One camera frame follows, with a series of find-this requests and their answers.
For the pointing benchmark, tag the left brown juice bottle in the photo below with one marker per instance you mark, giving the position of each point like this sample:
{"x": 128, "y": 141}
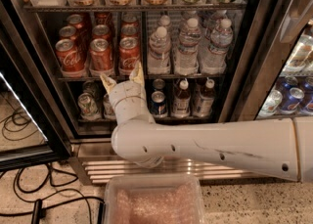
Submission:
{"x": 181, "y": 100}

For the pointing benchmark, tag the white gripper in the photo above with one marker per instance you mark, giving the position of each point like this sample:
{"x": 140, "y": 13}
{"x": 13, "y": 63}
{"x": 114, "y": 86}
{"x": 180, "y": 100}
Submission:
{"x": 125, "y": 91}

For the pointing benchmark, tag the steel fridge bottom grille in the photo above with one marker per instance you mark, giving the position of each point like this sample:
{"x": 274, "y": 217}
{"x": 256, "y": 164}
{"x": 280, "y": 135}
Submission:
{"x": 96, "y": 163}

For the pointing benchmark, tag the back left water bottle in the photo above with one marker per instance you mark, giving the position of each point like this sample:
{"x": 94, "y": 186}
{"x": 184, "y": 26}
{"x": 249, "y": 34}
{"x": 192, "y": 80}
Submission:
{"x": 165, "y": 21}

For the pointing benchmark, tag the second row middle coke can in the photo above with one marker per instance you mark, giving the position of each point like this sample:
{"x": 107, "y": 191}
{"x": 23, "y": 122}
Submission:
{"x": 102, "y": 31}

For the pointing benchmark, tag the second row coke can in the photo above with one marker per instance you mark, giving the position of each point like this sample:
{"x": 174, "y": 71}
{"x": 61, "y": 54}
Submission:
{"x": 70, "y": 32}
{"x": 129, "y": 31}
{"x": 102, "y": 31}

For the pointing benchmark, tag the brown juice bottle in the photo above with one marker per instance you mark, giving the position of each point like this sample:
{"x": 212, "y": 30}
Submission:
{"x": 181, "y": 100}
{"x": 204, "y": 99}

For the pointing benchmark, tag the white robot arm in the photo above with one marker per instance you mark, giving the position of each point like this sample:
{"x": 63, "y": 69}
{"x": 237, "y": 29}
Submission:
{"x": 281, "y": 148}

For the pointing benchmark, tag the front right water bottle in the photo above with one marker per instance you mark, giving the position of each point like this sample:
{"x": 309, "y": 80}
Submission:
{"x": 214, "y": 55}

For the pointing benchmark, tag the clear plastic bin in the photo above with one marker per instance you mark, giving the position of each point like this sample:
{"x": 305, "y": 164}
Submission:
{"x": 154, "y": 199}

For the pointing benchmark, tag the front middle water bottle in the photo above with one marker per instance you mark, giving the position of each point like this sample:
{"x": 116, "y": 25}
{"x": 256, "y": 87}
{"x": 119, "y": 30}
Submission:
{"x": 187, "y": 47}

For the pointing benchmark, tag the front right blue pepsi can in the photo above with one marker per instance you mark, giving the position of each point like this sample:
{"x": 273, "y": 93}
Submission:
{"x": 158, "y": 104}

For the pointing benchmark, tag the front left green soda can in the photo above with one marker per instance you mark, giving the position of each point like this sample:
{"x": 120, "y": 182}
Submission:
{"x": 88, "y": 107}

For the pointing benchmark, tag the back left green soda can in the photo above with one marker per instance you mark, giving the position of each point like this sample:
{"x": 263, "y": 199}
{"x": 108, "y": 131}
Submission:
{"x": 92, "y": 88}

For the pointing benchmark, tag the back right pepsi can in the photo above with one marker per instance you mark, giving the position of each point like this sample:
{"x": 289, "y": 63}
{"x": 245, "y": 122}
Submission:
{"x": 158, "y": 84}

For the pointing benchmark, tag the right sliding fridge door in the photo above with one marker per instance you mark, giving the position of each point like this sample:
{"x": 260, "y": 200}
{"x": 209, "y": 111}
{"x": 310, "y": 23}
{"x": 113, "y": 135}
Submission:
{"x": 266, "y": 37}

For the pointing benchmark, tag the front left water bottle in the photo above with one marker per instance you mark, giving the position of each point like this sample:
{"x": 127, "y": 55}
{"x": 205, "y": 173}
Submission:
{"x": 159, "y": 51}

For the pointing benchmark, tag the right brown juice bottle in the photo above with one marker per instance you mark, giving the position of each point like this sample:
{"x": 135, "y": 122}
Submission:
{"x": 204, "y": 99}

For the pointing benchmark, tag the water bottle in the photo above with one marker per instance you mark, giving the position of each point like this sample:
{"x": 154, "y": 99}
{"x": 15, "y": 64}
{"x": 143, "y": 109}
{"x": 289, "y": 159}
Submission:
{"x": 187, "y": 47}
{"x": 159, "y": 51}
{"x": 214, "y": 55}
{"x": 214, "y": 20}
{"x": 165, "y": 21}

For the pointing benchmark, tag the back right water bottle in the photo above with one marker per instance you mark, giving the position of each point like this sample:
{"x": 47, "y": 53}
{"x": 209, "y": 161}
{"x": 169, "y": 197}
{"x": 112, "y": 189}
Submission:
{"x": 214, "y": 20}

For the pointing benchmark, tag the second row right coke can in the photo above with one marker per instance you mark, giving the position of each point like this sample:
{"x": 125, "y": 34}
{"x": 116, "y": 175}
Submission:
{"x": 129, "y": 31}

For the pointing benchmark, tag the open glass fridge door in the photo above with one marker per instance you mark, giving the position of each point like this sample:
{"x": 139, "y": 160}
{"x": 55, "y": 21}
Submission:
{"x": 29, "y": 132}

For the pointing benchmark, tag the second row left coke can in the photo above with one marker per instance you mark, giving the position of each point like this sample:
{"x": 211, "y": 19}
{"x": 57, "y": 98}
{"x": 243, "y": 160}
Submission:
{"x": 70, "y": 32}

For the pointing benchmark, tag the green soda can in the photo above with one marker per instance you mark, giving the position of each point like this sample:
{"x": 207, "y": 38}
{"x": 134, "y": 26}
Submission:
{"x": 92, "y": 88}
{"x": 108, "y": 110}
{"x": 88, "y": 107}

